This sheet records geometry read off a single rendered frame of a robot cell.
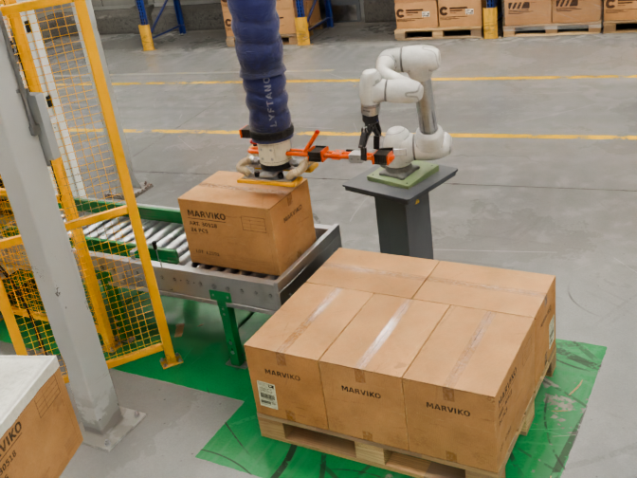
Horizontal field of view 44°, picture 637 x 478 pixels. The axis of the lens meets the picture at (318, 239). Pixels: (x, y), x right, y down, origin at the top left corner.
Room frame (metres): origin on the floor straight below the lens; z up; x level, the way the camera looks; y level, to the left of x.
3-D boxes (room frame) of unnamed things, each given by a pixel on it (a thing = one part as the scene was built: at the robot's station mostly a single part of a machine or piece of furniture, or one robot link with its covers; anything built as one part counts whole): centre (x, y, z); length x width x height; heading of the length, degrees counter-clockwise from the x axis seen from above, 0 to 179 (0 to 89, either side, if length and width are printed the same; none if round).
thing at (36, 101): (3.47, 1.18, 1.62); 0.20 x 0.05 x 0.30; 58
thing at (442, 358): (3.24, -0.35, 0.34); 1.20 x 1.00 x 0.40; 58
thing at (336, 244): (3.85, 0.07, 0.47); 0.70 x 0.03 x 0.15; 148
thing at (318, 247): (3.86, 0.07, 0.58); 0.70 x 0.03 x 0.06; 148
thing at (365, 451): (3.24, -0.35, 0.07); 1.20 x 1.00 x 0.14; 58
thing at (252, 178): (3.83, 0.20, 1.08); 0.34 x 0.10 x 0.05; 61
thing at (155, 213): (4.89, 1.22, 0.60); 1.60 x 0.10 x 0.09; 58
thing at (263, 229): (4.05, 0.37, 0.75); 0.60 x 0.40 x 0.40; 58
